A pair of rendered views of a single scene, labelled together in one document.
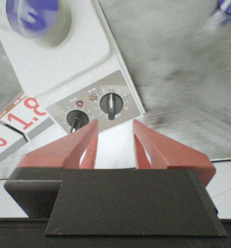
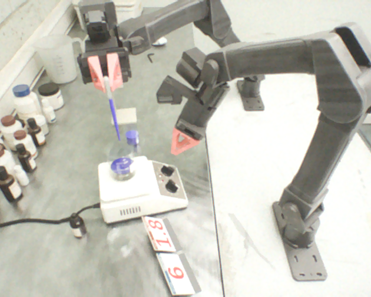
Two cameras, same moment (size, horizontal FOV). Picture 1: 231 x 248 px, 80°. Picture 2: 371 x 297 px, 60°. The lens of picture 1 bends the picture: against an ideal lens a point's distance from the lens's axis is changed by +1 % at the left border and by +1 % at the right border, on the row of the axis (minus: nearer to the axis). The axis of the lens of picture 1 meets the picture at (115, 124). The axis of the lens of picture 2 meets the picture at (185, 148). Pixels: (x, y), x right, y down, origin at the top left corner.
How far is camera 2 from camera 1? 0.73 m
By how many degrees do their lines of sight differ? 62
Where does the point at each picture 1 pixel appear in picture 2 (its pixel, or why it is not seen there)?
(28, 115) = (161, 234)
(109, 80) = (155, 166)
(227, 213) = (236, 147)
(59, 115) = (166, 192)
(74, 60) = (143, 167)
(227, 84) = (169, 144)
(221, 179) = (217, 148)
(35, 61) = (136, 182)
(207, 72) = (161, 149)
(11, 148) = (188, 271)
